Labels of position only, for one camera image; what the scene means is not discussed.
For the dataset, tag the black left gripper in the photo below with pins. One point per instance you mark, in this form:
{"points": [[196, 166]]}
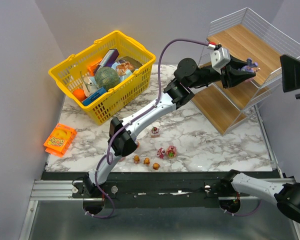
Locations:
{"points": [[226, 78]]}

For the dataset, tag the purple bunny donut toy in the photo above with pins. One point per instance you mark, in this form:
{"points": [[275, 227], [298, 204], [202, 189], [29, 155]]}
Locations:
{"points": [[250, 66]]}

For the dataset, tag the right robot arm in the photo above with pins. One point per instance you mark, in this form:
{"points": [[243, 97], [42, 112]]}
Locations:
{"points": [[285, 196]]}

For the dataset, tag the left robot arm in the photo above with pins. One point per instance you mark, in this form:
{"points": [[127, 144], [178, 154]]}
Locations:
{"points": [[123, 133]]}

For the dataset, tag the strawberry cake toy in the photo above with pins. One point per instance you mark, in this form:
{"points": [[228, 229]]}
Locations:
{"points": [[155, 132]]}

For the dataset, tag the pink strawberry donut toy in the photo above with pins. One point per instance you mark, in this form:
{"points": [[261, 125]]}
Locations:
{"points": [[171, 152]]}

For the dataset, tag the chips bag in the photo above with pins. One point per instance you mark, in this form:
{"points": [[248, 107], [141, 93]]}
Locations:
{"points": [[125, 67]]}

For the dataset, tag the red white clown toy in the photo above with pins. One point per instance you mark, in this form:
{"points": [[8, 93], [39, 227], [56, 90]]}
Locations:
{"points": [[161, 152]]}

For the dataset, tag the small purple bunny toy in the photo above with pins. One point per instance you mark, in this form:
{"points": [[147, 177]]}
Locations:
{"points": [[137, 143]]}

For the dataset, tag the orange bear toy right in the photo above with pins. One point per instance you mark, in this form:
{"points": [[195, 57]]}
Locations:
{"points": [[155, 166]]}

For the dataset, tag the orange bear toy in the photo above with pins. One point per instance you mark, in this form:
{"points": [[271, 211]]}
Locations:
{"points": [[136, 159], [146, 161], [155, 166]]}

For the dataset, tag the purple box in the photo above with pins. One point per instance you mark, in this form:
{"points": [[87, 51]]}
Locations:
{"points": [[108, 60]]}

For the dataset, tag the orange bear toy middle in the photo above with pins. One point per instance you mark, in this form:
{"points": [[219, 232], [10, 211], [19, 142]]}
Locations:
{"points": [[146, 161]]}

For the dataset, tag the green netted melon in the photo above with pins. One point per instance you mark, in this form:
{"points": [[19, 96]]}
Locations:
{"points": [[107, 78]]}

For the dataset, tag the orange bear toy left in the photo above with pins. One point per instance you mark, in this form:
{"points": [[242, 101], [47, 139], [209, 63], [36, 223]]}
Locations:
{"points": [[136, 159]]}

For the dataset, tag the orange candy box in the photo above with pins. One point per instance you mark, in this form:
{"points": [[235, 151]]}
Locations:
{"points": [[92, 66]]}

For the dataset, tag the blue box in basket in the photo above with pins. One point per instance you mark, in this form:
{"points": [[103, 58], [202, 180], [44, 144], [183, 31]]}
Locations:
{"points": [[94, 96]]}

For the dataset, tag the white bag in basket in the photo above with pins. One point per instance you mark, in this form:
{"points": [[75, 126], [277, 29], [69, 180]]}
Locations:
{"points": [[89, 86]]}

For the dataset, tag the orange ball in basket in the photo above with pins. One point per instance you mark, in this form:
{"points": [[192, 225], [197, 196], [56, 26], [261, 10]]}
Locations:
{"points": [[79, 94]]}

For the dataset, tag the orange scrub daddy box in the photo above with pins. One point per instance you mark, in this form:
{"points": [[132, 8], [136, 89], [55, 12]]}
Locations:
{"points": [[59, 140]]}

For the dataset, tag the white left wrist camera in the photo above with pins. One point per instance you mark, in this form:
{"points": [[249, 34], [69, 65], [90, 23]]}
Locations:
{"points": [[220, 58]]}

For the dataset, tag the white wire wooden shelf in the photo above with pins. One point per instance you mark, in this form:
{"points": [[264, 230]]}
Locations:
{"points": [[255, 46]]}

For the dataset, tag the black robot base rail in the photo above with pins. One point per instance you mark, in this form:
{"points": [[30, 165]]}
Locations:
{"points": [[156, 190]]}

